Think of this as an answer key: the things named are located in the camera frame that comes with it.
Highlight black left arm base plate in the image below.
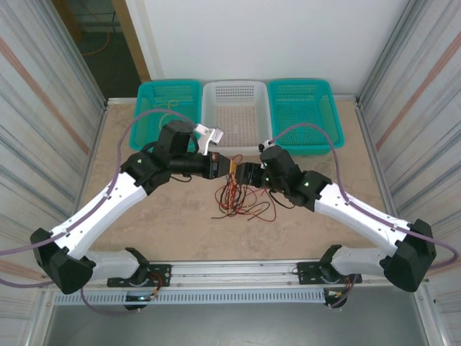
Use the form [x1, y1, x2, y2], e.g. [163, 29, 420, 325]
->
[107, 264, 172, 288]

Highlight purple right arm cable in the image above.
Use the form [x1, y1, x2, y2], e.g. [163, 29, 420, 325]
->
[268, 122, 460, 310]

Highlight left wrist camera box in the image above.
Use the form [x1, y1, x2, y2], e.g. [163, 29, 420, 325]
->
[195, 123, 225, 156]

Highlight yellow cable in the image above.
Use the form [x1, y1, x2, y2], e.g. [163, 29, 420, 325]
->
[153, 99, 181, 129]

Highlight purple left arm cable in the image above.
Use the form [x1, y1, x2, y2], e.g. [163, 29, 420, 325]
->
[0, 107, 201, 317]

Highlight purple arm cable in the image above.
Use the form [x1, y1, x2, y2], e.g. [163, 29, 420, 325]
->
[0, 107, 201, 317]
[268, 122, 460, 310]

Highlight orange floor cable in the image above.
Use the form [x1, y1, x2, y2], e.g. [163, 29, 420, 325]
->
[81, 30, 113, 57]

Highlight wooden door frame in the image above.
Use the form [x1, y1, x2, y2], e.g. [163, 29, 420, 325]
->
[111, 0, 152, 82]

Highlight grey slotted cable duct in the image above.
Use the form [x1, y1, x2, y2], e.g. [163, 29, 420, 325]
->
[53, 288, 327, 306]

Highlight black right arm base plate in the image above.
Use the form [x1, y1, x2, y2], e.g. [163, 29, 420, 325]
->
[297, 259, 362, 285]

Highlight white plastic basket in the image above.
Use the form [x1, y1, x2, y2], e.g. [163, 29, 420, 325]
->
[200, 80, 274, 156]

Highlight aluminium mounting rail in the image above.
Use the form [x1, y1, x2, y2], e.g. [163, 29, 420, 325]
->
[37, 255, 431, 291]

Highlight teal plastic basket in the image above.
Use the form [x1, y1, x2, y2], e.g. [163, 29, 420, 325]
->
[267, 79, 346, 156]
[129, 79, 203, 152]

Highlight red black power wires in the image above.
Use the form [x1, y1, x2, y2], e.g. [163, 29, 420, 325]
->
[149, 272, 171, 301]
[336, 275, 358, 300]

